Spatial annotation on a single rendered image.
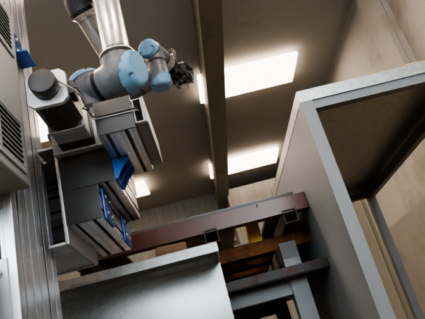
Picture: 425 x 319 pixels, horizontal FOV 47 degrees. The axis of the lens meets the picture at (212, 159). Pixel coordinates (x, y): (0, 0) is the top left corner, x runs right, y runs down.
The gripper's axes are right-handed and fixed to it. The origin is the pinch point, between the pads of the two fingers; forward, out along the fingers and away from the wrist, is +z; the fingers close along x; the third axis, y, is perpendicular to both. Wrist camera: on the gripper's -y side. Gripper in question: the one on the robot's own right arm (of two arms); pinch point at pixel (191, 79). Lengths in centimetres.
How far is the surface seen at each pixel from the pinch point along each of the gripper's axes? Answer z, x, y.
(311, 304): 5, 5, 103
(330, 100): -21, 46, 53
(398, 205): 387, 36, 7
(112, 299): -32, -46, 79
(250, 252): 8, -9, 76
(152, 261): -39, -23, 76
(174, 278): -23, -27, 80
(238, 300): -5, -16, 92
